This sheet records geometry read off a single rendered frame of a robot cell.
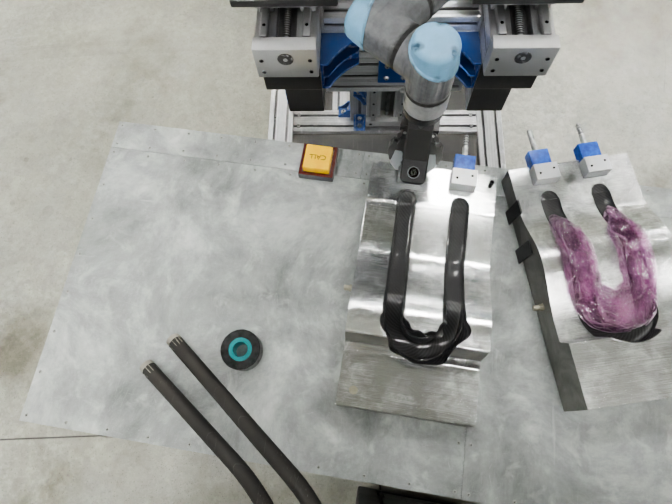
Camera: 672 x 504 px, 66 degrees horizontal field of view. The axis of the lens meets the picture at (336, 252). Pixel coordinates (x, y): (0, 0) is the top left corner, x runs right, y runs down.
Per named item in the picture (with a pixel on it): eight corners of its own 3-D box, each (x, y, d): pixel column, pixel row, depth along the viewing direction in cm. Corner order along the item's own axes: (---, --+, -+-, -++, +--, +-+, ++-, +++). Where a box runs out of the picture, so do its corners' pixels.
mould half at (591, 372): (501, 181, 116) (515, 157, 106) (615, 165, 116) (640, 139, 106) (563, 411, 100) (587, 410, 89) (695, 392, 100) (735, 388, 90)
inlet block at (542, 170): (514, 138, 116) (521, 125, 111) (536, 135, 116) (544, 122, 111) (529, 190, 112) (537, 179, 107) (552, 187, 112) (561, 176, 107)
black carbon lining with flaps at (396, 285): (396, 193, 108) (399, 172, 99) (473, 203, 107) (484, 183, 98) (373, 359, 98) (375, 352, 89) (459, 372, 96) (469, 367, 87)
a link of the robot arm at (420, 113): (449, 110, 82) (398, 104, 83) (444, 126, 86) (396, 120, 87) (453, 71, 84) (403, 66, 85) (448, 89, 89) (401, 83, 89)
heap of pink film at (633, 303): (538, 216, 107) (552, 201, 99) (623, 204, 107) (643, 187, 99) (574, 341, 98) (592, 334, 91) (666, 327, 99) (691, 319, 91)
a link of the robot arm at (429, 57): (429, 6, 75) (476, 36, 73) (420, 57, 85) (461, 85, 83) (394, 39, 73) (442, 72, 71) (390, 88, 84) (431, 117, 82)
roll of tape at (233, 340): (257, 327, 108) (254, 324, 104) (267, 364, 105) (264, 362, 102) (220, 339, 107) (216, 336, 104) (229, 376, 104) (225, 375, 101)
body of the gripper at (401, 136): (439, 121, 100) (449, 81, 89) (434, 160, 98) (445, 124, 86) (399, 116, 101) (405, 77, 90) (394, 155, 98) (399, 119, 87)
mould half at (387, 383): (371, 179, 117) (373, 149, 105) (486, 194, 115) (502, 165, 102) (336, 405, 102) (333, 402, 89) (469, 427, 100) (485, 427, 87)
